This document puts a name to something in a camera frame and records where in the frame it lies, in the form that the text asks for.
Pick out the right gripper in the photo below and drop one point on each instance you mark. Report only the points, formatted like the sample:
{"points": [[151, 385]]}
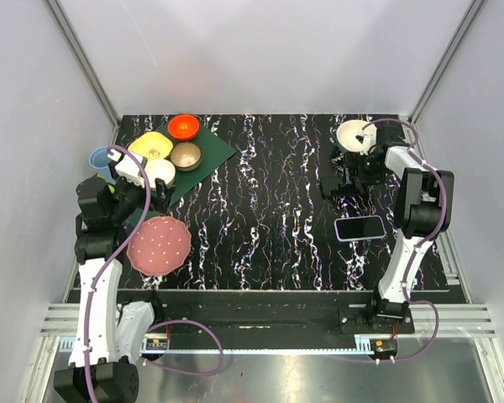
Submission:
{"points": [[353, 159]]}

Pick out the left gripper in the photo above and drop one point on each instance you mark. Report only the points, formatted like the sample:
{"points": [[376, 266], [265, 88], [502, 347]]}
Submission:
{"points": [[149, 193]]}

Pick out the black phone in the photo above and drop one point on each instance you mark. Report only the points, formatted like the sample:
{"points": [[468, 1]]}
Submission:
{"points": [[334, 186]]}

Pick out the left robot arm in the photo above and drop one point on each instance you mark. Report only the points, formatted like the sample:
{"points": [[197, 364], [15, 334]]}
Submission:
{"points": [[102, 365]]}

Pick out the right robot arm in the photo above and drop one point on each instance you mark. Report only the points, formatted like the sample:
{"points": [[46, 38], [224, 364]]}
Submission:
{"points": [[422, 211]]}

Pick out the phone in lilac case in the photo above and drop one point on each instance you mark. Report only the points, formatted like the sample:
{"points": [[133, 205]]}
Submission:
{"points": [[350, 229]]}

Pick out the small white bowl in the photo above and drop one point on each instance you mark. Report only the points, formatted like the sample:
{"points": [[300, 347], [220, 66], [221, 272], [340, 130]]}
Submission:
{"points": [[160, 169]]}

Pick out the lime green plate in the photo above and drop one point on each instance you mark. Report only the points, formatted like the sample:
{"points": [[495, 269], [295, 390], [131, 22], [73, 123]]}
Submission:
{"points": [[101, 185]]}

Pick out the large white bowl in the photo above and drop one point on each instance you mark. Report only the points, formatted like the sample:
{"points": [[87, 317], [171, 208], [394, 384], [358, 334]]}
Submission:
{"points": [[345, 136]]}

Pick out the pink dotted plate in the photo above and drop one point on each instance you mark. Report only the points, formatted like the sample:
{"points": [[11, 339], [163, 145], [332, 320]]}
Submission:
{"points": [[160, 247]]}

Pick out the bronze metal bowl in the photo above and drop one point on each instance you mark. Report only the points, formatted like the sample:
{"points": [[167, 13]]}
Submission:
{"points": [[186, 156]]}

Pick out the yellow square plate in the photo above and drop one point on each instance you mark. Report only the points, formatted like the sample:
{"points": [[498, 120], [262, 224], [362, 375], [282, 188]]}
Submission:
{"points": [[152, 145]]}

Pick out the blue cup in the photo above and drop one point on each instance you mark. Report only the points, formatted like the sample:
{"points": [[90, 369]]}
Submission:
{"points": [[99, 161]]}

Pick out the dark green mat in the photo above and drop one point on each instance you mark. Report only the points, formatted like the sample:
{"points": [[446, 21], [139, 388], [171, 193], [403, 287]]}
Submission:
{"points": [[215, 152]]}

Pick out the red bowl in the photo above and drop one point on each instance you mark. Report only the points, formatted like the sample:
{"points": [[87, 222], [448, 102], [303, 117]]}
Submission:
{"points": [[183, 127]]}

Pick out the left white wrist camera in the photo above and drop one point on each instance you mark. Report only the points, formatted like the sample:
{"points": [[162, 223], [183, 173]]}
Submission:
{"points": [[127, 166]]}

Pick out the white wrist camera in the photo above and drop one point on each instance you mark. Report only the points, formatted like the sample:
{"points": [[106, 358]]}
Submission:
{"points": [[366, 136], [127, 166]]}

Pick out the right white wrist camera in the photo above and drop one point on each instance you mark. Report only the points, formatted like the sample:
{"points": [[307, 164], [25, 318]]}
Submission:
{"points": [[366, 136]]}

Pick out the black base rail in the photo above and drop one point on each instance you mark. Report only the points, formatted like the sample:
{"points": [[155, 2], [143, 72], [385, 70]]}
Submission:
{"points": [[260, 321]]}

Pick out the right aluminium frame post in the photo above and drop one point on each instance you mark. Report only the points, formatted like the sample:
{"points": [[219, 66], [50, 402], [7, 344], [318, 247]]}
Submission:
{"points": [[459, 36]]}

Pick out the aluminium frame post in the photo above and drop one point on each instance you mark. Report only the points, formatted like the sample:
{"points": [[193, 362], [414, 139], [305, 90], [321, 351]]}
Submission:
{"points": [[65, 27], [459, 36]]}

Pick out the left aluminium frame post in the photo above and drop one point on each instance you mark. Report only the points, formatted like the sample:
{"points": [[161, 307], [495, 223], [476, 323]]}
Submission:
{"points": [[65, 27]]}

